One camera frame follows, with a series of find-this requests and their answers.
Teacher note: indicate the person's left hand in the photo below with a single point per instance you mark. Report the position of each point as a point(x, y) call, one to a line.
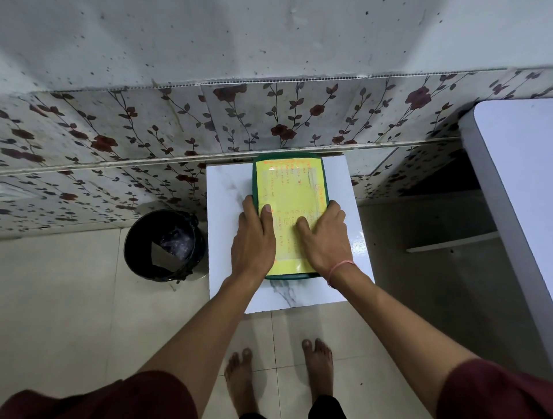
point(252, 246)

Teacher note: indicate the person's right hand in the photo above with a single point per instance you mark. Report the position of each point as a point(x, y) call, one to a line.
point(328, 244)

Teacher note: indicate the person's right thumb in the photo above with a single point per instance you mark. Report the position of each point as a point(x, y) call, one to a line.
point(303, 228)

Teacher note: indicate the person's left thumb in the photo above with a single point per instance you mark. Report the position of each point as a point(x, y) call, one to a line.
point(267, 216)

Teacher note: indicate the yellow paper sheet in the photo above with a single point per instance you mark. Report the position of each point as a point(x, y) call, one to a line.
point(291, 190)

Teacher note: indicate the green plastic tray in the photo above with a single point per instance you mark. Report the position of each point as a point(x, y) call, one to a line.
point(255, 181)

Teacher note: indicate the person's right forearm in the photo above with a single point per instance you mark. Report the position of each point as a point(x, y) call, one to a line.
point(397, 332)

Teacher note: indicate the person's left forearm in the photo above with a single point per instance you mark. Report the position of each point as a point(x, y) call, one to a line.
point(207, 332)

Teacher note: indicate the small white marble-pattern table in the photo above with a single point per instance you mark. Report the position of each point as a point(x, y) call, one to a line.
point(227, 203)

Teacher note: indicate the pink wrist band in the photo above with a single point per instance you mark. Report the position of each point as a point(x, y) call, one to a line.
point(339, 265)

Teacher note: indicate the clear plastic bin liner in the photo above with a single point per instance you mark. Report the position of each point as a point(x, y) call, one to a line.
point(179, 241)

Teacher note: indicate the grey cardboard scrap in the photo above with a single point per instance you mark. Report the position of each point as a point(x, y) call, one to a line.
point(163, 258)

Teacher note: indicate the black waste bin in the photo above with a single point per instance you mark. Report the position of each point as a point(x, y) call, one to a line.
point(138, 254)

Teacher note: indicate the person's right foot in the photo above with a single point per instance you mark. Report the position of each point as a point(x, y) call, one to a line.
point(319, 367)

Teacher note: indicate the person's foot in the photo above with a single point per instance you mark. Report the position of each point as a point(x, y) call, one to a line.
point(319, 367)
point(241, 380)

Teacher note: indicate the white table crossbar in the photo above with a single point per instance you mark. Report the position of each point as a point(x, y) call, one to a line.
point(453, 242)

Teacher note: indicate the person's left foot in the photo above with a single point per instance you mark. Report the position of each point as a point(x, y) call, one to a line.
point(241, 380)

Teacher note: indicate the person's black trousers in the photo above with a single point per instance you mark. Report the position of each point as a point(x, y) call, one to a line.
point(326, 409)

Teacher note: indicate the large white table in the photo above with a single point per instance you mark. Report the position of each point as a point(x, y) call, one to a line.
point(514, 172)

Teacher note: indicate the person's left maroon sleeve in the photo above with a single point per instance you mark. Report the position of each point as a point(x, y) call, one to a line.
point(112, 399)

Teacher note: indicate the person's maroon sleeve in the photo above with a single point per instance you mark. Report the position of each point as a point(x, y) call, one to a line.
point(112, 399)
point(497, 393)

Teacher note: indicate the person's right maroon sleeve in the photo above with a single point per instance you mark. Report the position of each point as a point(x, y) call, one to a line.
point(497, 393)

